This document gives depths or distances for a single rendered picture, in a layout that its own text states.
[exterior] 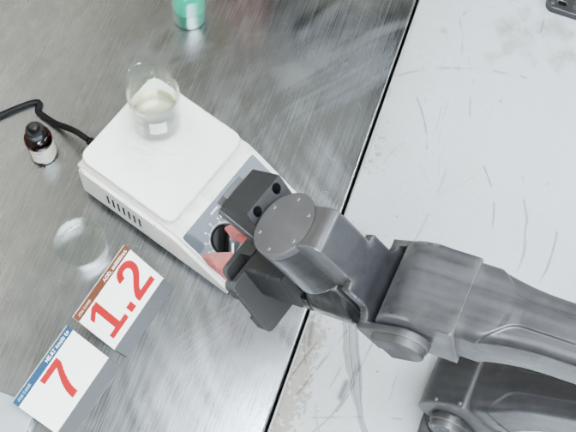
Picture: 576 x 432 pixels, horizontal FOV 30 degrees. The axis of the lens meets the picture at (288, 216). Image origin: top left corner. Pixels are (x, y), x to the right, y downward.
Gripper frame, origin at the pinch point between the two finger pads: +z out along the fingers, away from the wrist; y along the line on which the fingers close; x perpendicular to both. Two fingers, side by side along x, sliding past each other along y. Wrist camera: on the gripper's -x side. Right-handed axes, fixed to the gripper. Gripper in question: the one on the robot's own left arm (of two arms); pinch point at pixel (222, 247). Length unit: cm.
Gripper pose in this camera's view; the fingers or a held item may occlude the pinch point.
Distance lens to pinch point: 100.6
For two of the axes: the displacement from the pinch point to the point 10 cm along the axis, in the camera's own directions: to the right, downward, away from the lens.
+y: -5.9, 7.3, -3.5
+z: -6.5, -1.7, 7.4
